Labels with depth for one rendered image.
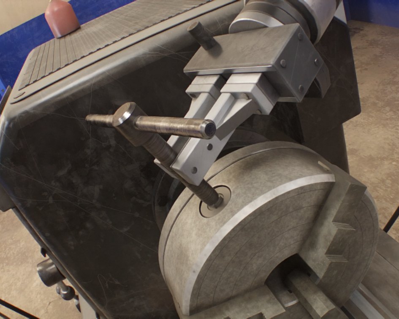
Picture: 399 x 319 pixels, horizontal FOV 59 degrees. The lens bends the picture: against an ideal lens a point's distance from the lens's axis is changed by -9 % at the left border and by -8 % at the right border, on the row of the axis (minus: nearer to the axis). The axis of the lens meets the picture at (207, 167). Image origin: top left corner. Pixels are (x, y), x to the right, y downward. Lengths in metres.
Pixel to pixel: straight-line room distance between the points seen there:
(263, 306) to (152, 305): 0.31
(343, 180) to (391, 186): 1.82
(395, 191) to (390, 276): 1.44
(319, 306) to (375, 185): 1.79
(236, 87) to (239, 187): 0.09
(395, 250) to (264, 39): 0.54
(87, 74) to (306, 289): 0.36
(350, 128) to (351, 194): 2.33
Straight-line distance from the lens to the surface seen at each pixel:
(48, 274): 0.68
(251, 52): 0.33
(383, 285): 0.72
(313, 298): 0.44
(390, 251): 0.78
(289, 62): 0.32
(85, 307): 0.98
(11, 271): 2.89
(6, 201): 0.56
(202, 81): 0.37
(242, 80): 0.33
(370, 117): 2.79
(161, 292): 0.65
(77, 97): 0.46
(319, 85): 0.41
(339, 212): 0.37
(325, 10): 0.40
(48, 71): 0.54
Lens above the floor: 1.43
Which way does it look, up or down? 32 degrees down
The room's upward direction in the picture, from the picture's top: 22 degrees counter-clockwise
